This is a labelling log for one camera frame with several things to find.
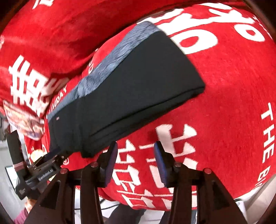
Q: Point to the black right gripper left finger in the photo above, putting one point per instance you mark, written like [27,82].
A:
[57,203]

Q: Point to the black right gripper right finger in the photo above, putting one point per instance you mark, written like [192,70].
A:
[214,202]

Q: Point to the dark pants with grey waistband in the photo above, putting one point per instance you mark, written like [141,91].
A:
[143,77]

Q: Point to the red blanket with white characters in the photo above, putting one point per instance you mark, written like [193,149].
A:
[47,47]

